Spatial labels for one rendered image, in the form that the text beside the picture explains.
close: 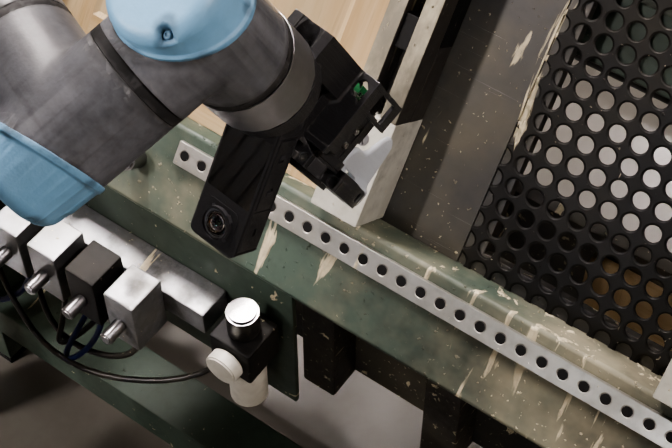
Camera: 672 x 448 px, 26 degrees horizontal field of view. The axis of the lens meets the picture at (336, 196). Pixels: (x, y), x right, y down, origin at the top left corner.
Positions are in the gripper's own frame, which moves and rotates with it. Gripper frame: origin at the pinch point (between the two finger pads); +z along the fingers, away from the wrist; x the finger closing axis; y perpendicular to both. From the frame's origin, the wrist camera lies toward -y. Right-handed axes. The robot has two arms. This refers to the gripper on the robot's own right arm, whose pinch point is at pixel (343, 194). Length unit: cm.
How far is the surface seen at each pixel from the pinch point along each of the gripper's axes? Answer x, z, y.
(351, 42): 30, 40, 15
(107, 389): 62, 107, -46
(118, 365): 63, 106, -42
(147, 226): 43, 52, -17
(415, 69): 19.7, 34.9, 15.7
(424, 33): 20.7, 33.2, 19.1
